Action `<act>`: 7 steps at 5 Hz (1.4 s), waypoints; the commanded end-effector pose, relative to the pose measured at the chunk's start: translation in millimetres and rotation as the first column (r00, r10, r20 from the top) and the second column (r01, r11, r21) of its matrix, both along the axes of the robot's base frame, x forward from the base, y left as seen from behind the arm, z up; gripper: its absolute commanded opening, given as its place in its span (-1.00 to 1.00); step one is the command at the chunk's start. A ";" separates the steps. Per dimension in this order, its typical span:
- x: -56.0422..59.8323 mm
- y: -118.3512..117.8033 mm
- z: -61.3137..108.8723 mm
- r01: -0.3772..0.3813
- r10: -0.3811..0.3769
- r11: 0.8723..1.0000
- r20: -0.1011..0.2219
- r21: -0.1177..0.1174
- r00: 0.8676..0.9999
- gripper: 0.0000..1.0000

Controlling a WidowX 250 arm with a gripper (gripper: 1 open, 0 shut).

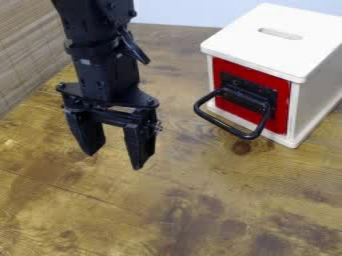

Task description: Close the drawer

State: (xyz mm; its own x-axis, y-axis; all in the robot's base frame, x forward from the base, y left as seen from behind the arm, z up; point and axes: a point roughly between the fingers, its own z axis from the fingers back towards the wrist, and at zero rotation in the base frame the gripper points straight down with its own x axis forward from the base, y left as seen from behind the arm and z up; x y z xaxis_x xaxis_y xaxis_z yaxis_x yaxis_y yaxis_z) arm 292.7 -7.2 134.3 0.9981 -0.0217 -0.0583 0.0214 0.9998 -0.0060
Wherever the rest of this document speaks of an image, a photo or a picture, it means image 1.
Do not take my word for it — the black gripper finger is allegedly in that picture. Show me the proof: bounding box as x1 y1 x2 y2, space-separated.
66 111 106 156
125 124 157 170

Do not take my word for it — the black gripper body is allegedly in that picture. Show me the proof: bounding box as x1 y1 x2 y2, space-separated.
55 49 165 134

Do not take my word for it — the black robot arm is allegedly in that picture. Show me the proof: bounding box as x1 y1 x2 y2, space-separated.
51 0 159 169

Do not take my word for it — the red drawer front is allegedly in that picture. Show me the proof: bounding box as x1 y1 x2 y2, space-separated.
213 58 292 135

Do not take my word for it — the white wooden drawer box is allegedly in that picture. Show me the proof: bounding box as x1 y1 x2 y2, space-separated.
201 3 342 148

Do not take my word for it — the wooden slat panel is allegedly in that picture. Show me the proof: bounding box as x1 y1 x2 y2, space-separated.
0 0 70 118

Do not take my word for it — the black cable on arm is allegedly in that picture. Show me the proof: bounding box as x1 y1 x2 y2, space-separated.
117 28 151 66

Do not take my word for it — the black metal drawer handle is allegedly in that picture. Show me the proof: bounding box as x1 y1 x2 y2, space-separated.
194 86 273 140

